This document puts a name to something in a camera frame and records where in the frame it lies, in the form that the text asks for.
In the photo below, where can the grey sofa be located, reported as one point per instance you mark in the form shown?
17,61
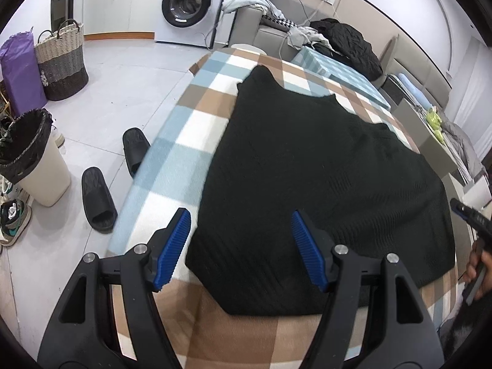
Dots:
246,27

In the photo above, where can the grey duvet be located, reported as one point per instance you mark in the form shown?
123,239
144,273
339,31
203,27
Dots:
463,150

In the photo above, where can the light blue pillow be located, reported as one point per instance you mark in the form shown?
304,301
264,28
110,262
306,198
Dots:
415,90

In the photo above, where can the white base cabinet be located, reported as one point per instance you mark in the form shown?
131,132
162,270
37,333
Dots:
115,7

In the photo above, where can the black white checked cushion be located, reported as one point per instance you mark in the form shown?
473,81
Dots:
278,21

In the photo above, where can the white round stool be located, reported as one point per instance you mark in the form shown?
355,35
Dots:
248,48

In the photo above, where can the person's right forearm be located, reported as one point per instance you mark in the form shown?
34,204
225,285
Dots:
465,330

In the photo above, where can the white washing machine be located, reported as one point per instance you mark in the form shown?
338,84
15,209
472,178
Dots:
188,7

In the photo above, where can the white trash bin black bag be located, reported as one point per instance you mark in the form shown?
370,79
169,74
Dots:
42,173

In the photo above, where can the woven laundry basket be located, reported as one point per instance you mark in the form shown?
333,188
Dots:
61,65

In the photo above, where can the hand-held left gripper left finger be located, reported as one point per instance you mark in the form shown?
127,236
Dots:
173,250

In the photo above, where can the grey bed headboard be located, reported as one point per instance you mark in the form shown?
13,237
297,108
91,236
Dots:
419,69

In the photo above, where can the person's right hand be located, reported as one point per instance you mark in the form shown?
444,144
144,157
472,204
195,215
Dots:
486,273

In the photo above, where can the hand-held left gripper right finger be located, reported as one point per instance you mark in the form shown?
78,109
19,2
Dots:
307,250

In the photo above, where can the white crumpled garment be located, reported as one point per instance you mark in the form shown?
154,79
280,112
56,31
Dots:
305,38

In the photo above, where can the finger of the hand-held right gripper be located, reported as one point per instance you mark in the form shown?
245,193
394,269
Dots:
471,213

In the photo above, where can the brown blue checked blanket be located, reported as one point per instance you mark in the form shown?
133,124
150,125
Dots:
173,130

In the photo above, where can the light grey cloth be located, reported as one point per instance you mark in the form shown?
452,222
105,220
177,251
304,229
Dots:
250,4

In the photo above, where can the green toy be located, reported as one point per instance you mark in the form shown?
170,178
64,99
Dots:
433,123

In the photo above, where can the grey bedside cabinet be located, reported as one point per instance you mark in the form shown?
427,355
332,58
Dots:
422,150

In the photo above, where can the black slipper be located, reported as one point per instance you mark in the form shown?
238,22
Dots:
96,200
134,150

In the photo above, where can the black quilted jacket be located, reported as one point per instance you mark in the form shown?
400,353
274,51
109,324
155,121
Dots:
349,46

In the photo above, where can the purple bag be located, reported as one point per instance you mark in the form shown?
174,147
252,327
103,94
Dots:
21,73

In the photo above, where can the green white sneaker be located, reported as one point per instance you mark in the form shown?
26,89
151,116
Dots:
13,223

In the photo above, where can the black knit sweater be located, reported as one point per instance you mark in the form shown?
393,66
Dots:
307,161

